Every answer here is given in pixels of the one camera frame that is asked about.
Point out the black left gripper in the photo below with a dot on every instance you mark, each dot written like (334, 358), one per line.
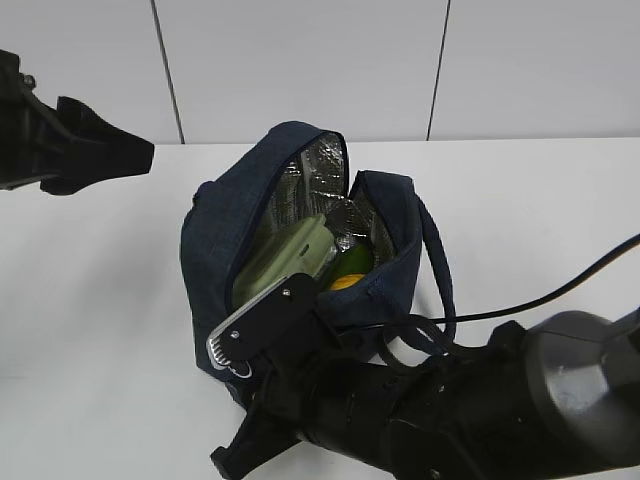
(33, 140)

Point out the navy insulated lunch bag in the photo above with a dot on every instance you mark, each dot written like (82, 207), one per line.
(290, 205)

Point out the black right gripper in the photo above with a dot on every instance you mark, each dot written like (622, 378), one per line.
(315, 390)

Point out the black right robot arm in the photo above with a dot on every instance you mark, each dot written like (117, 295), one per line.
(554, 401)

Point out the green lid glass container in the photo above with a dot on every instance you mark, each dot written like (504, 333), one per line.
(307, 246)

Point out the yellow pear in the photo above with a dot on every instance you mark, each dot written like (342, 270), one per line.
(345, 281)

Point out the green cucumber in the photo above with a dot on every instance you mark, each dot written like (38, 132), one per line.
(358, 259)

